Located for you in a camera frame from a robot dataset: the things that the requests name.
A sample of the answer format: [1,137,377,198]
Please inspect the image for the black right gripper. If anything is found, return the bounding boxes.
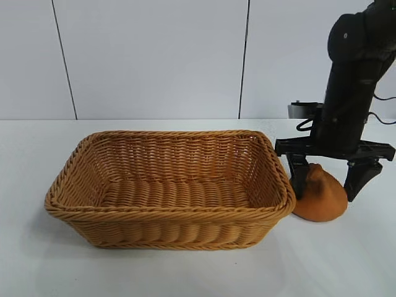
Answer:
[274,92,396,202]

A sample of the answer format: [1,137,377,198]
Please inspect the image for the orange-brown bread bun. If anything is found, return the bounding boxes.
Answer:
[292,163,347,222]

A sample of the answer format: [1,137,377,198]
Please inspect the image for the brown woven wicker basket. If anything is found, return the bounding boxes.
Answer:
[45,129,297,251]

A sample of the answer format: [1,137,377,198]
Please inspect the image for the black camera cable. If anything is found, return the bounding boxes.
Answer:
[296,118,315,133]

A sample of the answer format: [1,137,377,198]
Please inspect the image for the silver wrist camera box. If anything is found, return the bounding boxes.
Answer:
[287,100,325,120]

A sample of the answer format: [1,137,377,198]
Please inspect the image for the thin black cable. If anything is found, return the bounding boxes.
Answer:
[372,91,396,101]
[368,113,396,125]

